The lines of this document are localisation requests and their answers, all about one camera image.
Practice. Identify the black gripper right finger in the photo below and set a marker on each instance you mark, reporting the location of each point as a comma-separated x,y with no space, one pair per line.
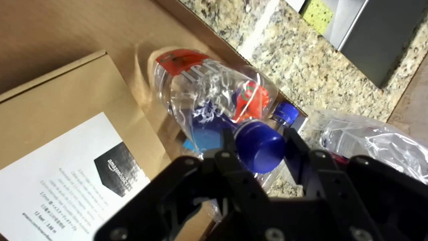
356,200

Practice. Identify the brown flat board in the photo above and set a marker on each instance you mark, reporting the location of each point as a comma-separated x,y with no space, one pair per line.
67,26

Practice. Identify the yellow-green sponge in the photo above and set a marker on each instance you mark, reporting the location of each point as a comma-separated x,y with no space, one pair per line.
317,10

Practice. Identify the steel sink basin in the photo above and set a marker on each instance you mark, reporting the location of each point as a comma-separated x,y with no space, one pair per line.
383,34

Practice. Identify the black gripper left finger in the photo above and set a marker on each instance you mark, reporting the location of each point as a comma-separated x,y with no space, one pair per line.
232,195

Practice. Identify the clear plastic bag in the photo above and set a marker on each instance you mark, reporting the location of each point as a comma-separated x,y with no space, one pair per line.
379,141

